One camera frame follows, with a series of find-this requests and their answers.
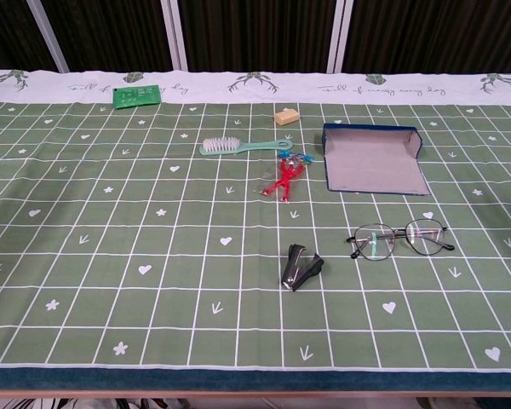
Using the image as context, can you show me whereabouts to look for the black wire-frame eyeglasses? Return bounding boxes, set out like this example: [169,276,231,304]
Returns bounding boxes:
[346,218,456,262]

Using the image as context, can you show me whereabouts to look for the blue glasses case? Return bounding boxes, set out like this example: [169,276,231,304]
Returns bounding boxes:
[322,123,432,197]

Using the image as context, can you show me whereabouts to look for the red toy figure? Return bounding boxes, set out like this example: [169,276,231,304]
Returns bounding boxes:
[261,158,307,204]

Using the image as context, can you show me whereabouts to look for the green checked tablecloth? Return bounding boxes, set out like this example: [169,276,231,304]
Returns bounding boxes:
[0,69,511,392]

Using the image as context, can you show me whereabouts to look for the mint green brush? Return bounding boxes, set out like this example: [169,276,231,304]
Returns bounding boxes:
[198,136,294,157]

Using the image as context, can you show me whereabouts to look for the black staple remover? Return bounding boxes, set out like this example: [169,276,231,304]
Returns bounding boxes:
[279,243,326,293]

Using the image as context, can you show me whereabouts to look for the blue binder clips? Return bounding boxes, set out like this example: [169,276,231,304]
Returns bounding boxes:
[278,148,315,165]

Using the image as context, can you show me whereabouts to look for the green circuit board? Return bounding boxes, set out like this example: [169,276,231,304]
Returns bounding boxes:
[112,84,164,110]

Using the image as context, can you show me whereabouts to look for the white metal frame post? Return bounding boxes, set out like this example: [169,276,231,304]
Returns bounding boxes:
[25,0,72,72]
[159,0,189,72]
[325,0,353,73]

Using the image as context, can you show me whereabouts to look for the beige rectangular block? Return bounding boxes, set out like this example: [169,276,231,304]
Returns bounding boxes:
[274,108,300,126]

